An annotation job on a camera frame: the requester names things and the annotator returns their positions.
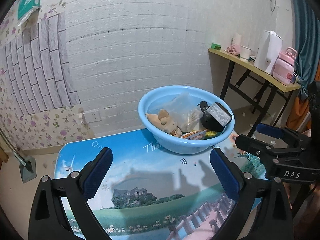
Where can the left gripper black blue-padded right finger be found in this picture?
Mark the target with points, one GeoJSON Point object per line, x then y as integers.
{"type": "Point", "coordinates": [273, 219]}

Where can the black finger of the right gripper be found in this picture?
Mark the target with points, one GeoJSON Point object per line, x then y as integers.
{"type": "Point", "coordinates": [257, 148]}

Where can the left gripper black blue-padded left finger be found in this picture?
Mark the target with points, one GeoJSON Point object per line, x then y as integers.
{"type": "Point", "coordinates": [48, 219]}

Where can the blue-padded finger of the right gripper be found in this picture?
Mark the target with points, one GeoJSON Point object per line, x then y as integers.
{"type": "Point", "coordinates": [280, 132]}

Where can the black rectangular device box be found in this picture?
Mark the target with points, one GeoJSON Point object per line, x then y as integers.
{"type": "Point", "coordinates": [215, 116]}

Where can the pink water bottle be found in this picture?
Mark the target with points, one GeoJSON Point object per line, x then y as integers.
{"type": "Point", "coordinates": [284, 66]}

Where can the yellow-topped side table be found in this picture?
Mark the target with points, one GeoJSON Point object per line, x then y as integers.
{"type": "Point", "coordinates": [270, 87]}

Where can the orange snack packet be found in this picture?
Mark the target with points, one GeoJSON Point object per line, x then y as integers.
{"type": "Point", "coordinates": [194, 135]}

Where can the white electric kettle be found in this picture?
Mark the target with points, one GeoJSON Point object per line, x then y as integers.
{"type": "Point", "coordinates": [268, 50]}

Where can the clear bag of cotton swabs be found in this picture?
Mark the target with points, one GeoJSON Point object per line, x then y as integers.
{"type": "Point", "coordinates": [191, 119]}

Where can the pink small ornament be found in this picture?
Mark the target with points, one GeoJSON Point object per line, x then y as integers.
{"type": "Point", "coordinates": [234, 49]}

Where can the clear box of toothpicks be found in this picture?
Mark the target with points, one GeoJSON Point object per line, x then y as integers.
{"type": "Point", "coordinates": [179, 106]}

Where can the white candle roll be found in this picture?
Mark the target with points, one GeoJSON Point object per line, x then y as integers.
{"type": "Point", "coordinates": [237, 39]}

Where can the small picture-printed folding table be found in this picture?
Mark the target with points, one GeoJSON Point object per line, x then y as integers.
{"type": "Point", "coordinates": [150, 192]}

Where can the green small box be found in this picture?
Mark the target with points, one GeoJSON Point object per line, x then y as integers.
{"type": "Point", "coordinates": [216, 46]}

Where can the brown plush bear toy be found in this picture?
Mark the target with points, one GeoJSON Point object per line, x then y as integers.
{"type": "Point", "coordinates": [164, 122]}

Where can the teal curtain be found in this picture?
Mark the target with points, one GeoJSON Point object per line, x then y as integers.
{"type": "Point", "coordinates": [306, 44]}

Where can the light blue plastic basin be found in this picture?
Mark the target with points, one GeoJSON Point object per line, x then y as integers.
{"type": "Point", "coordinates": [174, 144]}

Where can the grey dustpan with handle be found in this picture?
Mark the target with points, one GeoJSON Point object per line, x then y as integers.
{"type": "Point", "coordinates": [27, 166]}

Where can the white wall socket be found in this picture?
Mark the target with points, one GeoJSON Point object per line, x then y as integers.
{"type": "Point", "coordinates": [92, 116]}

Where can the teal tissue pack on wall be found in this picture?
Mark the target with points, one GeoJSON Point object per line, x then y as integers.
{"type": "Point", "coordinates": [26, 8]}

